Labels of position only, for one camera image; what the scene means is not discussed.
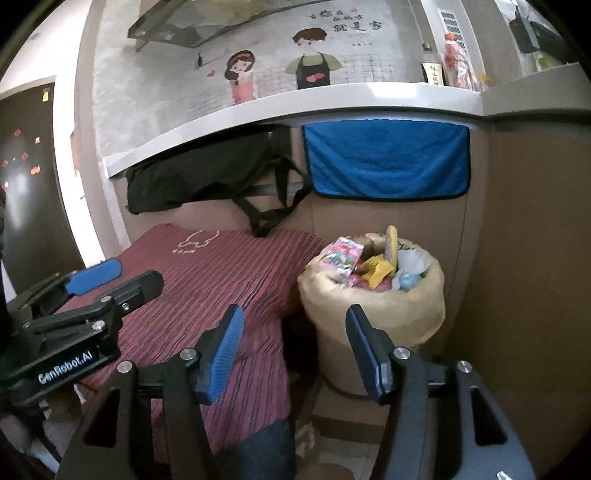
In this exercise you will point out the white vented panel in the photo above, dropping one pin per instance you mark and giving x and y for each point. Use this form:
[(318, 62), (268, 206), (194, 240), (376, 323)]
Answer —
[(449, 25)]

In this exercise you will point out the red checked cloth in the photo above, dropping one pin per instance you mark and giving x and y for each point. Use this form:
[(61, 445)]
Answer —
[(221, 277)]

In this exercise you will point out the black fabric bag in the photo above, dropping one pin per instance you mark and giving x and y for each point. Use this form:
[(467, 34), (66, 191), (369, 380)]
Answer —
[(198, 175)]

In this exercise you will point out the group of red fridge magnets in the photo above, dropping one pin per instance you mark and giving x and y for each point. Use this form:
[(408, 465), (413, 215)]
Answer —
[(34, 170)]

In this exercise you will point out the cartoon wall sticker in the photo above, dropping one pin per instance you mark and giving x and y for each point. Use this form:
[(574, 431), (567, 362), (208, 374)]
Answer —
[(314, 64)]

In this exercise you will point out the white tissue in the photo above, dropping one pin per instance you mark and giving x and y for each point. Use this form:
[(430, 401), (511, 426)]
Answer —
[(413, 262)]

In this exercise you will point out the small clear bottle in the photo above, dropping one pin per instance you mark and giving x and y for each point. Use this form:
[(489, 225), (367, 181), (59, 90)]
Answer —
[(482, 84)]

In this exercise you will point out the cardboard box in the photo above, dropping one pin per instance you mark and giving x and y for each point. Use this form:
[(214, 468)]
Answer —
[(351, 413)]

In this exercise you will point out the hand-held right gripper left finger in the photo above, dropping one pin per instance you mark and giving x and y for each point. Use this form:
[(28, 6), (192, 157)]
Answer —
[(226, 355)]

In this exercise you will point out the white trash bin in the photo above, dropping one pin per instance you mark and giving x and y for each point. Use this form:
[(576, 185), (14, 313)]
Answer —
[(346, 369)]

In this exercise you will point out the light blue wrapper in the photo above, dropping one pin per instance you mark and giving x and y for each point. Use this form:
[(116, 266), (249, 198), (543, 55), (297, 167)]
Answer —
[(407, 281)]

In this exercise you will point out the clear bottle with red contents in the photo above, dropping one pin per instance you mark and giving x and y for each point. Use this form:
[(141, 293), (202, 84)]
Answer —
[(457, 64)]

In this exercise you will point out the glass range hood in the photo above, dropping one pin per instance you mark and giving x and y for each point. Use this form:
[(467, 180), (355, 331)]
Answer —
[(194, 23)]

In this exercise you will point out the yellow wrapper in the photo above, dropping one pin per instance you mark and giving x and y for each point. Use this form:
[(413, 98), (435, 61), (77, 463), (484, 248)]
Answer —
[(374, 270)]

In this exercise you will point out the dark blue cloth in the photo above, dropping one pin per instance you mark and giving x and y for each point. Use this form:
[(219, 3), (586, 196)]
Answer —
[(270, 447)]

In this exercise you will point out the yellowish bin liner bag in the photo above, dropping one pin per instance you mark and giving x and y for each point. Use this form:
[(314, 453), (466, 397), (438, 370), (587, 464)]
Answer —
[(369, 314)]

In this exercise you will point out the green and white item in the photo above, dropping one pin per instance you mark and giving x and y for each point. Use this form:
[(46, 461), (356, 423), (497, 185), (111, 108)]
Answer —
[(549, 61)]

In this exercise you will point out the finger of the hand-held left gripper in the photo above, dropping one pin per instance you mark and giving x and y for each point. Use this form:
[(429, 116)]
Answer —
[(92, 274), (138, 286)]

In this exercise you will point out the dark bottle with white label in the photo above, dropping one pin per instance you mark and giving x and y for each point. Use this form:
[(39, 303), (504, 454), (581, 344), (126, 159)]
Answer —
[(431, 69)]

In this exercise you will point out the black wall rack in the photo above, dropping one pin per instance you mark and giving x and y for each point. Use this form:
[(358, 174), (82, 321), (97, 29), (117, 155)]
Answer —
[(535, 32)]

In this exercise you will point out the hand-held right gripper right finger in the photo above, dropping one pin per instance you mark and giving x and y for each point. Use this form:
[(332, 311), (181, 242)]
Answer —
[(364, 350)]

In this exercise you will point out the dark refrigerator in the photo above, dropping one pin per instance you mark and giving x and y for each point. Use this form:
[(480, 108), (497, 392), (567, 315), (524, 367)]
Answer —
[(32, 221)]

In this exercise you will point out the grey kitchen counter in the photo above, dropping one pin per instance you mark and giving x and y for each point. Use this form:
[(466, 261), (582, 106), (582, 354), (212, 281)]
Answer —
[(323, 99)]

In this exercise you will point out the blue towel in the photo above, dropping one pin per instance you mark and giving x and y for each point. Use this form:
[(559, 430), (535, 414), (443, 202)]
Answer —
[(388, 159)]

